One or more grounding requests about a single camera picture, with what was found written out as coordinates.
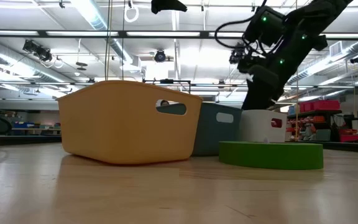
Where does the silver ventilation duct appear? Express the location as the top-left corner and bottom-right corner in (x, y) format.
(70, 0), (136, 66)

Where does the white cable loop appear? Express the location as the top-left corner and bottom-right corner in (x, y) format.
(124, 6), (140, 23)

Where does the yellow plastic bin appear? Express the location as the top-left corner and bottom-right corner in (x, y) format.
(57, 80), (203, 165)

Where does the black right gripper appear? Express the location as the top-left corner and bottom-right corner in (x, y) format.
(242, 63), (284, 110)

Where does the white plastic bin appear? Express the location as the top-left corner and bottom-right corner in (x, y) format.
(239, 109), (288, 143)

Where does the red plastic storage crate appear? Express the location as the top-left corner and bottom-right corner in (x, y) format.
(300, 99), (341, 113)
(339, 133), (358, 143)

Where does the hanging cable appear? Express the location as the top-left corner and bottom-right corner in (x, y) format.
(104, 0), (113, 81)

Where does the black ceiling camera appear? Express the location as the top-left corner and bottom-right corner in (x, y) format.
(22, 39), (53, 62)

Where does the teal plastic bin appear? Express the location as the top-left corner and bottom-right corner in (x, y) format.
(191, 102), (242, 157)

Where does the metal storage shelf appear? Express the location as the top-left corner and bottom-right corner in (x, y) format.
(286, 108), (344, 142)

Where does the wide green tape roll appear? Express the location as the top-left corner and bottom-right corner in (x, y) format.
(218, 141), (324, 170)

